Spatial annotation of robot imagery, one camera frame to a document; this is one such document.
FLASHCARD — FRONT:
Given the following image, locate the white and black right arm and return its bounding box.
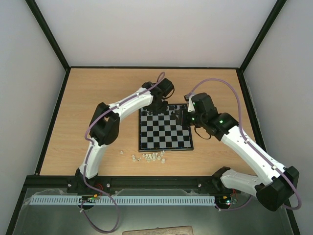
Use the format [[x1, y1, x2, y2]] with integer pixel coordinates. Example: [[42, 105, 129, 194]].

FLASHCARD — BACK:
[[176, 93, 299, 212]]

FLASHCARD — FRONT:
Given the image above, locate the light blue cable duct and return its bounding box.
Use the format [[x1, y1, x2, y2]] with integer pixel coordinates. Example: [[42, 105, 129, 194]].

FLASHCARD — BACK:
[[29, 195, 216, 206]]

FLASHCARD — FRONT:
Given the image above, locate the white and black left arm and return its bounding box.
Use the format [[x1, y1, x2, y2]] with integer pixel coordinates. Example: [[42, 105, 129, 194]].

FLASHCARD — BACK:
[[77, 78, 175, 190]]

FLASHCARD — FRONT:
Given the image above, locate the white chess pieces cluster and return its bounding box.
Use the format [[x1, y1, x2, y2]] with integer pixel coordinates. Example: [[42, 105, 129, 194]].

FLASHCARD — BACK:
[[142, 150, 165, 162]]

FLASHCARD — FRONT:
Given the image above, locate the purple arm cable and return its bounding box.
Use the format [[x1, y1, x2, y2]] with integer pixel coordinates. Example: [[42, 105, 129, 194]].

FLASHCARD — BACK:
[[187, 78, 302, 212], [83, 72, 120, 232]]

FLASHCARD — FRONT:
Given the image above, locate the black and grey chessboard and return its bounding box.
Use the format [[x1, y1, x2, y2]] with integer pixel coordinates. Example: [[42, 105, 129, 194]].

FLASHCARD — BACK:
[[138, 103, 194, 152]]

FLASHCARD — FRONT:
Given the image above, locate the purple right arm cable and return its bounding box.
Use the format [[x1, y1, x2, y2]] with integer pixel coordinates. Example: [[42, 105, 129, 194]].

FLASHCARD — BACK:
[[187, 78, 302, 212]]

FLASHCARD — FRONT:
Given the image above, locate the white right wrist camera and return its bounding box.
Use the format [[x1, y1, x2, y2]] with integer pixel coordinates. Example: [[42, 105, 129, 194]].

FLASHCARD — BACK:
[[184, 94, 195, 113]]

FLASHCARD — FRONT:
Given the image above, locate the black enclosure frame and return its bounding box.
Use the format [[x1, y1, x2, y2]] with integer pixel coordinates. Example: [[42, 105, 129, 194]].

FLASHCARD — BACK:
[[4, 0, 313, 235]]

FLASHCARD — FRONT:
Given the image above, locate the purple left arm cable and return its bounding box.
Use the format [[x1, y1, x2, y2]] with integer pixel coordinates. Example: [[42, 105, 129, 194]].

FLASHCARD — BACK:
[[83, 72, 120, 232]]

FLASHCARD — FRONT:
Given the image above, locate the small circuit board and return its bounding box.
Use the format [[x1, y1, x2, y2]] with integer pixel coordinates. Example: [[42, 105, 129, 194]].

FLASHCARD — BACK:
[[220, 194, 238, 205]]

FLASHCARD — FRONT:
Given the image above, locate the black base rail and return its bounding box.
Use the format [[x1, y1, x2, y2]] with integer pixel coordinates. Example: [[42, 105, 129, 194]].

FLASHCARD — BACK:
[[24, 175, 284, 194]]

